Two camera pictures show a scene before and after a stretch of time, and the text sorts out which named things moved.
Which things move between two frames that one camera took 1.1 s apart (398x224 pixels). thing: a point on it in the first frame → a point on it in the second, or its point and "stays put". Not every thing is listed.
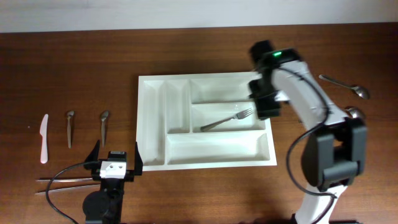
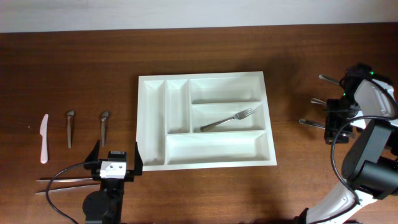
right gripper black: x=265 y=108 → x=331 y=124
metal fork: x=239 y=116 stays put
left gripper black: x=130 y=173 stays put
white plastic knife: x=43 y=133 stays put
